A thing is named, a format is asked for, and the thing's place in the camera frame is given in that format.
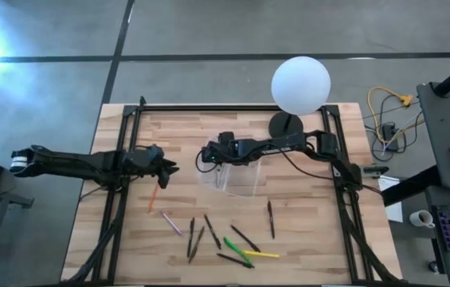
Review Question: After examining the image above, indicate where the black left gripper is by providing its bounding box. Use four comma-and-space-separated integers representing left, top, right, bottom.
127, 143, 181, 190

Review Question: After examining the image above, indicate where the clear plastic supply box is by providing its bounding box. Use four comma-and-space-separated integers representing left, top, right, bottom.
198, 135, 264, 199

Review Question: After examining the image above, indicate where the orange pencil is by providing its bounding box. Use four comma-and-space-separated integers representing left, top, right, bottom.
147, 183, 160, 214

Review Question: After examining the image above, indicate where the purple pen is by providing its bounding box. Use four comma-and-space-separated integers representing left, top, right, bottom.
160, 210, 184, 237

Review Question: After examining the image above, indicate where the green marker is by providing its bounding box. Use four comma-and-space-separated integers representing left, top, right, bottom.
223, 237, 254, 266

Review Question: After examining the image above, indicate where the yellow pen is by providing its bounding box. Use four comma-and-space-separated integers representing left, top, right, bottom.
242, 250, 280, 259

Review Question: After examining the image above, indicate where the white globe table lamp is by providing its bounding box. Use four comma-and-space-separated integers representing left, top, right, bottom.
268, 56, 332, 139

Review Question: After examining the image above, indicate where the black power adapter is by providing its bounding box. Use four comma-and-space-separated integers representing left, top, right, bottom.
382, 123, 400, 152

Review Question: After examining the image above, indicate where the white paper sheet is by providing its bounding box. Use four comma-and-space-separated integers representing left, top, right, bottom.
378, 175, 405, 224

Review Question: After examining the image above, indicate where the black desk beam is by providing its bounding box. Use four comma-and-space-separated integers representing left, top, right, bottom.
381, 165, 441, 208

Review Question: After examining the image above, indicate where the white mug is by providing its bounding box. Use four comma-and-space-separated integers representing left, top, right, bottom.
409, 209, 436, 230

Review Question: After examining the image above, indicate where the grey desk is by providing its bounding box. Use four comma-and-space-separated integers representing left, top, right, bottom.
416, 81, 450, 191

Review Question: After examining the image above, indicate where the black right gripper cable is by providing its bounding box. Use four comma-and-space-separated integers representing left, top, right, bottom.
195, 147, 220, 174

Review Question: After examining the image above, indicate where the black metal table frame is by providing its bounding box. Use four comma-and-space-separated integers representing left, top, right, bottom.
61, 95, 405, 286

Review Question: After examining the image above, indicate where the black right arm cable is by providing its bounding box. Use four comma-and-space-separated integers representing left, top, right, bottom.
280, 151, 346, 183

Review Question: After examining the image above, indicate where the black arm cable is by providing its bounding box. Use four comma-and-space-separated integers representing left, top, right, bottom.
280, 151, 346, 183
78, 184, 107, 201

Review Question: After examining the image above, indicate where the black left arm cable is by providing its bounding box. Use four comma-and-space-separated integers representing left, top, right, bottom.
78, 184, 107, 201

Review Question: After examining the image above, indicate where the yellow cable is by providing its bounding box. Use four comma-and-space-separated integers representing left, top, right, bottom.
366, 86, 414, 145

